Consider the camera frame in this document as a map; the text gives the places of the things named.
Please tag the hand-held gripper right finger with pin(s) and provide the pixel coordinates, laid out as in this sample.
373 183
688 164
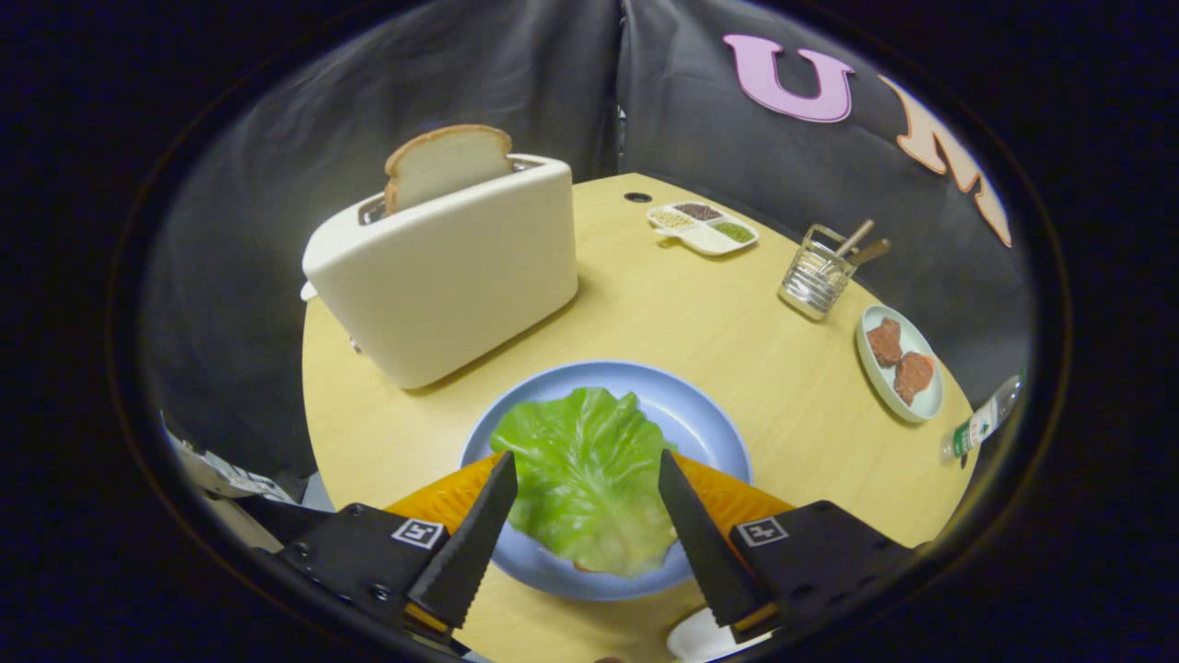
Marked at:
700 552

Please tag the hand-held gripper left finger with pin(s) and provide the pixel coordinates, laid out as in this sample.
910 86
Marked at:
474 552

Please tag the green lettuce leaf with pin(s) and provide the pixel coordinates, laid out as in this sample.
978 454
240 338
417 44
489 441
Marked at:
589 479

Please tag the plain bread slice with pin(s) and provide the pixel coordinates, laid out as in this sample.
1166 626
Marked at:
447 166

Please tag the white plate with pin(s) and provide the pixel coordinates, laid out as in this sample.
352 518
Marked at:
700 640

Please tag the blue plate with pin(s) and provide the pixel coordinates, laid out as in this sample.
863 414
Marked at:
691 414

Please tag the pale green plate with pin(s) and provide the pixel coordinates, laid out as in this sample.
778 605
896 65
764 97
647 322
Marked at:
916 405

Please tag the white toaster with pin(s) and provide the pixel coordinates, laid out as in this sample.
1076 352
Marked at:
451 285

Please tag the white paper sheets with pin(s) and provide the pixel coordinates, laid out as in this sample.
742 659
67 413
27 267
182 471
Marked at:
216 474

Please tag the brown meat patty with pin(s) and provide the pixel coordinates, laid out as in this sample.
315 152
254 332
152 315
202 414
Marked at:
914 378
885 343

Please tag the clear plastic water bottle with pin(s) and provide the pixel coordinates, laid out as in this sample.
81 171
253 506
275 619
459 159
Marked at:
981 424

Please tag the white divided condiment tray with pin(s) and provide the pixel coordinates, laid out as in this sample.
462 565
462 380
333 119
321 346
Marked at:
705 230

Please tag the wooden utensil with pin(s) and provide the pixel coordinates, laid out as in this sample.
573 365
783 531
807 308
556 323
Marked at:
872 250
857 238

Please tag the black backdrop cloth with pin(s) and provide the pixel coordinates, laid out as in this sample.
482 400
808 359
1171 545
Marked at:
322 110

